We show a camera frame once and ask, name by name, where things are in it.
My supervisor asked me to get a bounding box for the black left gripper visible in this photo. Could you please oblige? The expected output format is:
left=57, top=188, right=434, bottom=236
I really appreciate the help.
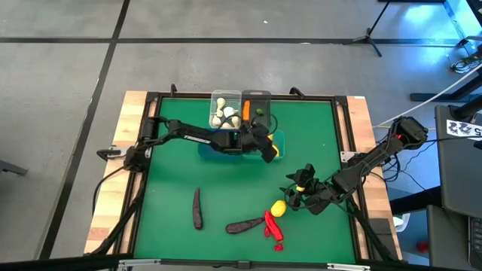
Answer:
left=240, top=123, right=278, bottom=164

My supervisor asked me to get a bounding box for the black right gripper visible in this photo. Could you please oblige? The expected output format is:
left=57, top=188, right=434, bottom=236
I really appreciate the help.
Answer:
left=285, top=163, right=340, bottom=216

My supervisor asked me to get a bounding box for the long red chili pepper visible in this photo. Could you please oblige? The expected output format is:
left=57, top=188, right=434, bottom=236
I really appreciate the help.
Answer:
left=263, top=209, right=285, bottom=242

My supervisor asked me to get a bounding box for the dark purple eggplant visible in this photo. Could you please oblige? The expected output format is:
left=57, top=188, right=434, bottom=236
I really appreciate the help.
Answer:
left=192, top=187, right=204, bottom=230
left=224, top=216, right=267, bottom=235

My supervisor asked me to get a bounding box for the teal translucent plastic bin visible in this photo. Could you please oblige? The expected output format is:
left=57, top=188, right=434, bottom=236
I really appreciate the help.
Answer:
left=240, top=129, right=286, bottom=162

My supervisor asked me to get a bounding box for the clear bin with carrot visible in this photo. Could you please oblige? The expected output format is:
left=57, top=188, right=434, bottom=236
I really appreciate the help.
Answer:
left=240, top=89, right=273, bottom=131

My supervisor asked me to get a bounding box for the clear plastic bin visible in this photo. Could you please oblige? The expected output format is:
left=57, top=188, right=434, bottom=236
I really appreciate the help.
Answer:
left=209, top=89, right=243, bottom=129

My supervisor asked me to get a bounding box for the blue plastic bin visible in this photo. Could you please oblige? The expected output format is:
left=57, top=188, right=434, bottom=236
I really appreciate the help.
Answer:
left=198, top=127, right=245, bottom=162

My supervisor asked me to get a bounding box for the green table mat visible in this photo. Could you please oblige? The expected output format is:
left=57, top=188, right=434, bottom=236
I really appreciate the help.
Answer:
left=133, top=96, right=357, bottom=264

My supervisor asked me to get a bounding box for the white plastic object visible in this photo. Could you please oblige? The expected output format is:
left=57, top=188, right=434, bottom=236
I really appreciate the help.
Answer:
left=391, top=212, right=411, bottom=233

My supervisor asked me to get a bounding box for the black tripod stand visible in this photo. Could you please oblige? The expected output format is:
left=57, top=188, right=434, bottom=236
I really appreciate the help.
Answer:
left=342, top=0, right=392, bottom=58

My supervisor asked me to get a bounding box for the black silver table clamp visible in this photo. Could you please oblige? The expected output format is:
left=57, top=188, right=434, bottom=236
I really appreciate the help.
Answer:
left=96, top=145, right=131, bottom=162

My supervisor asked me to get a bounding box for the black desk top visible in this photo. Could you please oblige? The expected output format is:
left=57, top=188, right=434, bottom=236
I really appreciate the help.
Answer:
left=435, top=105, right=482, bottom=219

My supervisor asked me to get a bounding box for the white fiducial tag sheet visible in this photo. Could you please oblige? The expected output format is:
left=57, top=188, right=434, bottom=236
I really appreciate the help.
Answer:
left=446, top=119, right=482, bottom=142

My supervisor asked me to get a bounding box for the black keyboard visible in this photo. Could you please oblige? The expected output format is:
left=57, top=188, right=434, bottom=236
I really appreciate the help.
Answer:
left=466, top=216, right=482, bottom=269

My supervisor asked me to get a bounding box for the black stand leg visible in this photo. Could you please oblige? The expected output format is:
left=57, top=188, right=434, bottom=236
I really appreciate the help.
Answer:
left=442, top=0, right=482, bottom=57

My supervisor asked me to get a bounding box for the black stand foot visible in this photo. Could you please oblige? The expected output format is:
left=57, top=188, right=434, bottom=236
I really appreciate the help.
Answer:
left=0, top=160, right=29, bottom=177

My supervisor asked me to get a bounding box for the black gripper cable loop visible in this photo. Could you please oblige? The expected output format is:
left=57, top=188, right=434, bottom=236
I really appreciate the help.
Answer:
left=250, top=111, right=279, bottom=136
left=282, top=182, right=302, bottom=210

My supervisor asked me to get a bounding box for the silver frame bracket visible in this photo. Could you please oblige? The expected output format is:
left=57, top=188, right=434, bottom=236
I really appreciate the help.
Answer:
left=118, top=258, right=162, bottom=269
left=326, top=263, right=372, bottom=271

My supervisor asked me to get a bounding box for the black cable bundle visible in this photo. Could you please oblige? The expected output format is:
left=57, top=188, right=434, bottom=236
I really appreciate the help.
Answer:
left=376, top=139, right=438, bottom=189

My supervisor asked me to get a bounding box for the white cable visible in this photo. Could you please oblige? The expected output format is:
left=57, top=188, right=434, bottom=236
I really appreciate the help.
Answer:
left=372, top=63, right=482, bottom=129

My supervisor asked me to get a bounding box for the black desk leg frame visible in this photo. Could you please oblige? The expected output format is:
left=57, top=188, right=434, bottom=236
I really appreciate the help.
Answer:
left=409, top=63, right=482, bottom=121

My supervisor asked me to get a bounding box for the coiled black cable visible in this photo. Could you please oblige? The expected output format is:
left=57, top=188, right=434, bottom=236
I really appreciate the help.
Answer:
left=450, top=56, right=482, bottom=75

